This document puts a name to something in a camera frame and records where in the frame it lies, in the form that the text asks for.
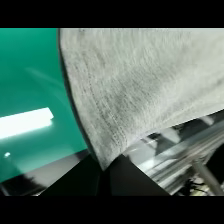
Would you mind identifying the silver frame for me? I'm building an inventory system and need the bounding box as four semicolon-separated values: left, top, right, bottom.
123;111;224;197

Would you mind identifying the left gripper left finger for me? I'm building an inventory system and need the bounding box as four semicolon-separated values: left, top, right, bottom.
41;154;103;197

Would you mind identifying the grey garment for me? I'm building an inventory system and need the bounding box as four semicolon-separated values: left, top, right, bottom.
58;28;224;172

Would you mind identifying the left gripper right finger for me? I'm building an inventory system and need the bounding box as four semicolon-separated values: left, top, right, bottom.
99;154;170;197

